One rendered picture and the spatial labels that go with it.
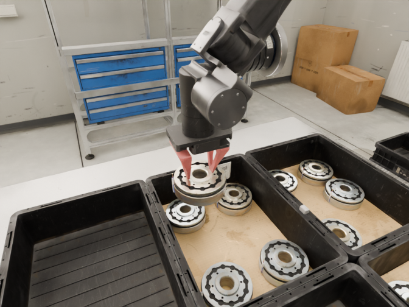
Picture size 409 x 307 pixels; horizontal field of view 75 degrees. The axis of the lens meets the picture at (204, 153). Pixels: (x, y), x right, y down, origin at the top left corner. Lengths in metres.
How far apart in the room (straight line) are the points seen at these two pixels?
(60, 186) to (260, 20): 0.96
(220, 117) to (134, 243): 0.45
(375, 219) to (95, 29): 2.89
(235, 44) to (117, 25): 2.81
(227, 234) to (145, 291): 0.23
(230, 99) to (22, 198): 0.96
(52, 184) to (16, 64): 2.16
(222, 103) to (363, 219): 0.60
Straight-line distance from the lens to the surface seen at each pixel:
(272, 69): 1.09
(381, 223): 0.86
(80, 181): 1.16
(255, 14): 0.41
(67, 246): 0.76
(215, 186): 0.50
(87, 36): 3.16
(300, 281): 0.54
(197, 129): 0.43
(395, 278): 0.75
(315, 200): 0.85
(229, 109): 0.35
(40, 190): 1.18
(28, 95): 3.31
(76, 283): 0.68
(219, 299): 0.58
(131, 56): 2.35
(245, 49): 0.42
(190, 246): 0.68
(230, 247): 0.68
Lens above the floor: 1.37
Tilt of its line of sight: 34 degrees down
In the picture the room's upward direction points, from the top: straight up
